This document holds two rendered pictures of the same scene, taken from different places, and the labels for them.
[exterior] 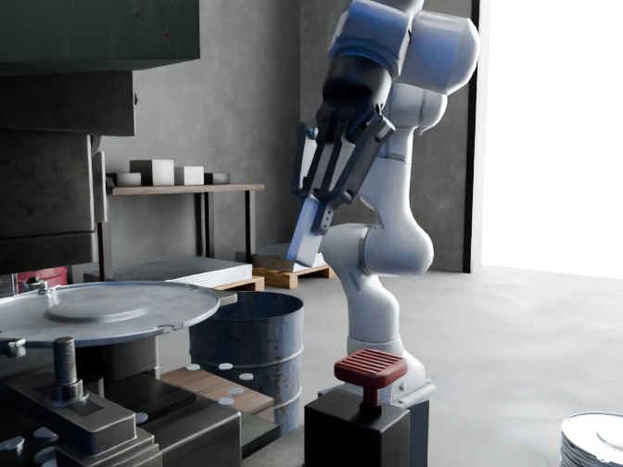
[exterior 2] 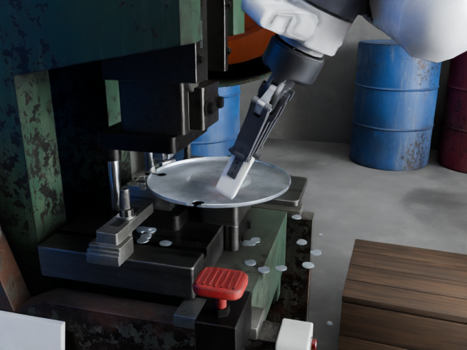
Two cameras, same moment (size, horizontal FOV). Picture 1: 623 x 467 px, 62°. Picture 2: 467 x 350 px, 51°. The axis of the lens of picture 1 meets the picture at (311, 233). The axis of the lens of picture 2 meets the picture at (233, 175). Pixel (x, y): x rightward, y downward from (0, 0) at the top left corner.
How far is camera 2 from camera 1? 0.71 m
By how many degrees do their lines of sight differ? 67
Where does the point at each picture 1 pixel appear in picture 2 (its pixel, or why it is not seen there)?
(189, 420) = (173, 257)
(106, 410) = (116, 228)
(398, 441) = (217, 340)
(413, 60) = (383, 25)
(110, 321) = (197, 188)
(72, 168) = (170, 99)
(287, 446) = not seen: hidden behind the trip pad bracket
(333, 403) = not seen: hidden behind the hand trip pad
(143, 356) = (223, 216)
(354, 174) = (240, 140)
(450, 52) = (397, 20)
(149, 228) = not seen: outside the picture
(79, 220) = (174, 129)
